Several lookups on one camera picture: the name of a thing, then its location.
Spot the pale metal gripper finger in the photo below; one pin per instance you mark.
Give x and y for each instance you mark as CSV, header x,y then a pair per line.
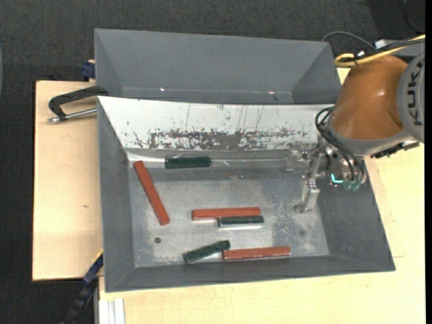
x,y
291,163
308,197

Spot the dark green flat block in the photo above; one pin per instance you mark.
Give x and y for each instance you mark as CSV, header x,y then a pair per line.
x,y
241,220
206,251
187,162

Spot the red-brown flat block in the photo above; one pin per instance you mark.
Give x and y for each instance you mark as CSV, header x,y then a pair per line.
x,y
150,191
226,213
256,253

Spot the grey metal bin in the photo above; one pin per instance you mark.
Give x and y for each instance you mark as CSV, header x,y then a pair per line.
x,y
209,187

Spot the pale flat board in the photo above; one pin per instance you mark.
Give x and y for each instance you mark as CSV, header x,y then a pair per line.
x,y
65,181

